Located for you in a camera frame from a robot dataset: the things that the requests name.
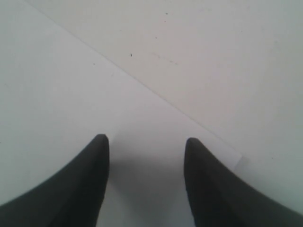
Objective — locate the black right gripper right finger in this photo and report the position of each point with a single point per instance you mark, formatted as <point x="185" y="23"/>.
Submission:
<point x="219" y="198"/>

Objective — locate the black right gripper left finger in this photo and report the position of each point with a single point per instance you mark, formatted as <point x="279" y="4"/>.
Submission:
<point x="70" y="198"/>

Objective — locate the white paper with square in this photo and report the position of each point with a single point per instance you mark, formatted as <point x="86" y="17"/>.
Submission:
<point x="57" y="94"/>

